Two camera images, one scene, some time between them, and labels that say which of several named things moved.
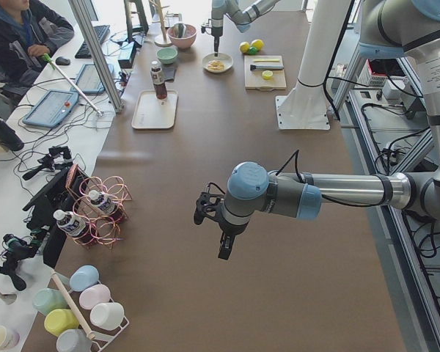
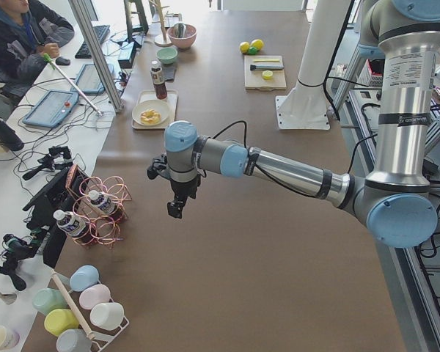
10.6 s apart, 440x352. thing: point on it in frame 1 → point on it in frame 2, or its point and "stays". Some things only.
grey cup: (74, 340) stays
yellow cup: (59, 320) stays
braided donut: (215, 65) → (149, 116)
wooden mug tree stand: (162, 39) stays
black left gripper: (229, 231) → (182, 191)
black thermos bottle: (1, 132) stays
